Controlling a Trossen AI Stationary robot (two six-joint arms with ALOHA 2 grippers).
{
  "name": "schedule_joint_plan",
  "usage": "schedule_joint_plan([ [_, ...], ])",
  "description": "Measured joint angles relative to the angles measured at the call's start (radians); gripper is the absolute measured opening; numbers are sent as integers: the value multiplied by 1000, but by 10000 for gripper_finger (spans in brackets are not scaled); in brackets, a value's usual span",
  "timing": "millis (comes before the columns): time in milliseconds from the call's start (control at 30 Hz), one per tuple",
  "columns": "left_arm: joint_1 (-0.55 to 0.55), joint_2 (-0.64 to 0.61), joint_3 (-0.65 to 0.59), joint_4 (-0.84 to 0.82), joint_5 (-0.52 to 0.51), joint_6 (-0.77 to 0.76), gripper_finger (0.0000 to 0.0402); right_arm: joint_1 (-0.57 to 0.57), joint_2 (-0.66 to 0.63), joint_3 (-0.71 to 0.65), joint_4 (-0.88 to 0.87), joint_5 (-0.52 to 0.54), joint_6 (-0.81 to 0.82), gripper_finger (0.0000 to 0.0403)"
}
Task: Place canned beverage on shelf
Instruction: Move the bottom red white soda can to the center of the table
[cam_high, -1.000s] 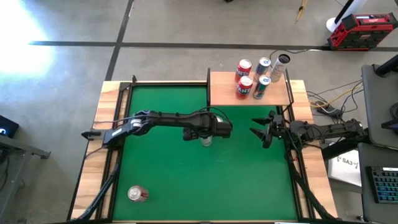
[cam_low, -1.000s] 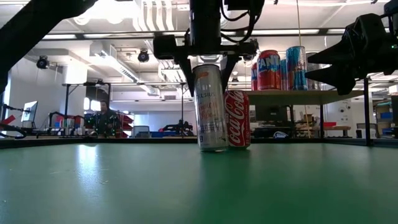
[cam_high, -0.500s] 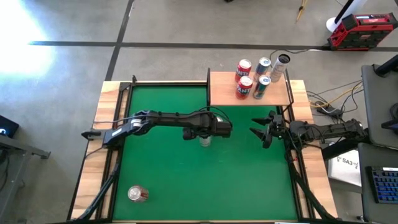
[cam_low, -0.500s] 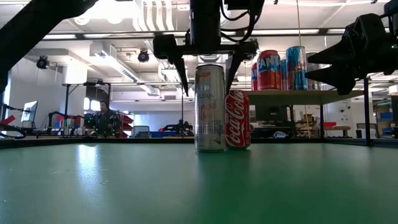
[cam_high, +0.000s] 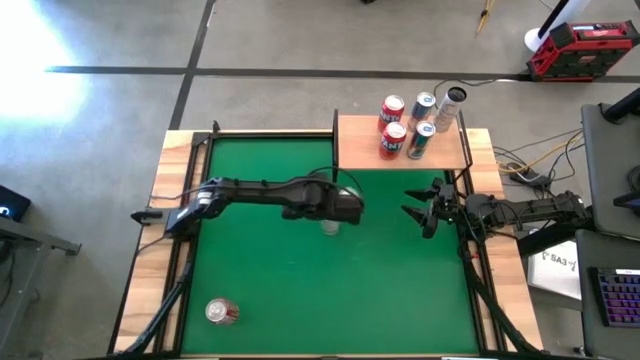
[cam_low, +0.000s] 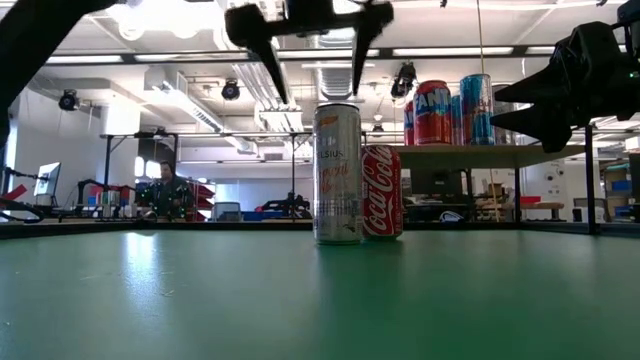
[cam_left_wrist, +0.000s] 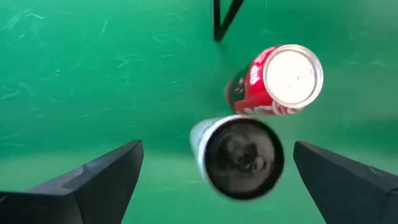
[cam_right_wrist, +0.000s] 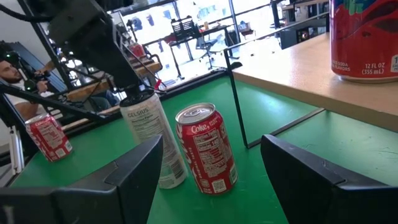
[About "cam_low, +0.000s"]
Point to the red bin storage rack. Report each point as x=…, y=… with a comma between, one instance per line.
x=202, y=192

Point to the black aluminium table frame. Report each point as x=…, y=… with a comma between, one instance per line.
x=100, y=229

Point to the wooden shelf with black frame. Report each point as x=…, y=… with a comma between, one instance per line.
x=450, y=156

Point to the red Fanta can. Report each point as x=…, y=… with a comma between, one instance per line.
x=408, y=125
x=432, y=120

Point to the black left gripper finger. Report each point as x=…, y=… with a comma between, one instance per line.
x=250, y=27
x=372, y=22

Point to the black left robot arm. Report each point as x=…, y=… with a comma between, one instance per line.
x=35, y=45

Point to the wooden table with metal legs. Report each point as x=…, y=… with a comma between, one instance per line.
x=545, y=205

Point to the blue silver Red Bull can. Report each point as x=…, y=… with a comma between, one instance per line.
x=455, y=125
x=477, y=115

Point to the black computer monitor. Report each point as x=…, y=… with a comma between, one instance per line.
x=435, y=182

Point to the black bench robot arm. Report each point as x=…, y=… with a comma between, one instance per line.
x=287, y=205
x=100, y=192

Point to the silver computer monitor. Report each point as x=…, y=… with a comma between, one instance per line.
x=47, y=182

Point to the white Celsius can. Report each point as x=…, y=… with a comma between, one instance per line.
x=501, y=137
x=337, y=200

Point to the shelving with blue bins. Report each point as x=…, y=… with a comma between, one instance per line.
x=620, y=185

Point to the black ceiling spotlight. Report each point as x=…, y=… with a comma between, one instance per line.
x=404, y=80
x=68, y=100
x=230, y=91

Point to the black gantry frame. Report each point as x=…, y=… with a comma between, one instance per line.
x=106, y=165

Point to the silver ribbed duct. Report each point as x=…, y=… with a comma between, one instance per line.
x=335, y=82

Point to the black camera stand pole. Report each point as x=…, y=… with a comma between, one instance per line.
x=293, y=165

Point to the person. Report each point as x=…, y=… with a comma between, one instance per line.
x=167, y=185

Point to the black overhead light bar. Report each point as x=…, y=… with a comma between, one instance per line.
x=450, y=51

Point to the white camera display board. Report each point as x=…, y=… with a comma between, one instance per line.
x=552, y=182

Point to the red Coca-Cola can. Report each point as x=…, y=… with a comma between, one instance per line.
x=382, y=200

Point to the white air duct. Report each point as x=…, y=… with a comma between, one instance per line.
x=190, y=107

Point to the red plastic bin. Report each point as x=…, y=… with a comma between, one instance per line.
x=530, y=199

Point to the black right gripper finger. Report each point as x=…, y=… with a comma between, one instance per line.
x=545, y=127
x=535, y=90

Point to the green table mat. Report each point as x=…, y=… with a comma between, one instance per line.
x=200, y=300

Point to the grey mesh office chair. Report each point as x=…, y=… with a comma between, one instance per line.
x=227, y=212

